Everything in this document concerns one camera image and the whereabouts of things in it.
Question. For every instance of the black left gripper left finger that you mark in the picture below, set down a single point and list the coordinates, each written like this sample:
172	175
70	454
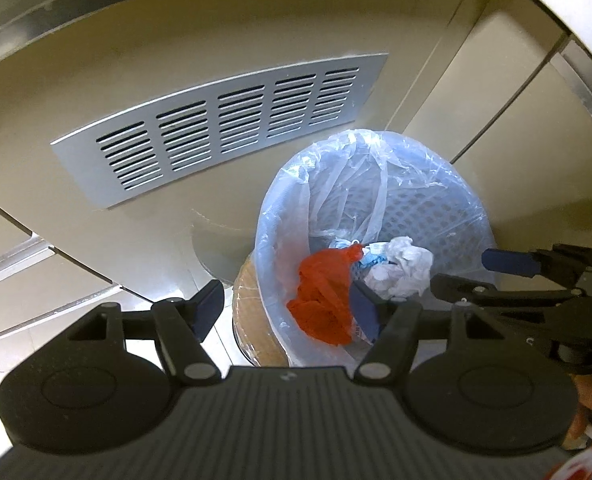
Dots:
181	326

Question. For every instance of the cabinet vent grille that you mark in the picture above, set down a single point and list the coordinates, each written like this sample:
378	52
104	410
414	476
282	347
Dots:
149	145

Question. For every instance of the trash bin with liner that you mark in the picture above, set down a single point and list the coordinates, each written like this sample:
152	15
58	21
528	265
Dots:
362	186

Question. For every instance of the white paper ball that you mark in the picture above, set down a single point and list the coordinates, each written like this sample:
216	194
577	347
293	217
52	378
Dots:
407	272

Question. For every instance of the blue face mask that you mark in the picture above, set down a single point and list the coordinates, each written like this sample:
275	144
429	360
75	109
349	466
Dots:
372	254

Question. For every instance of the person's right hand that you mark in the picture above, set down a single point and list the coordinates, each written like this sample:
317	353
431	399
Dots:
579	425

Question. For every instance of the orange plastic bag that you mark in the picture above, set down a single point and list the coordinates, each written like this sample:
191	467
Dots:
321	306

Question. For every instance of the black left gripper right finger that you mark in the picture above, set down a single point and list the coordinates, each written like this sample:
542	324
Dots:
391	327

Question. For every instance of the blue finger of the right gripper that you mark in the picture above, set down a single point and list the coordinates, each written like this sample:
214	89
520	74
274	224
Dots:
506	262

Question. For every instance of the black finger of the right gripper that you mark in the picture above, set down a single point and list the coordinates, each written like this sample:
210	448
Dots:
452	288

